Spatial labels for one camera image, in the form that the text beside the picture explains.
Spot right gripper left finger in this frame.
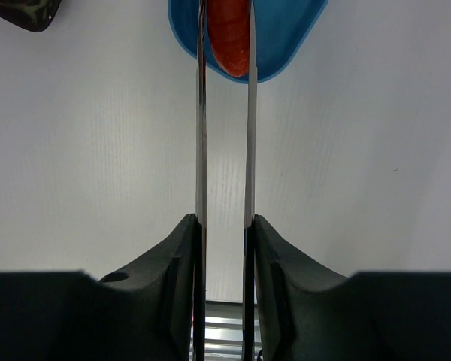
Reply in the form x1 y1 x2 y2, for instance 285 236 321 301
0 214 197 360

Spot red sausage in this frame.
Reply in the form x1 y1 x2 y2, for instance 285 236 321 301
207 0 250 77

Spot blue lunch box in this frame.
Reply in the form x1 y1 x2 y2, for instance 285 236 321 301
168 0 328 83

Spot metal tongs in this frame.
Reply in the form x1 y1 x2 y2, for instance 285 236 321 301
192 1 257 360

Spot aluminium rail front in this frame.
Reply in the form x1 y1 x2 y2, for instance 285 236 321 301
204 300 243 360

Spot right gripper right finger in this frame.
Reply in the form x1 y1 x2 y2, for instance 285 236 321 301
253 216 451 360

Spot black floral square plate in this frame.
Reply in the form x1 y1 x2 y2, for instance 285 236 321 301
0 0 61 32

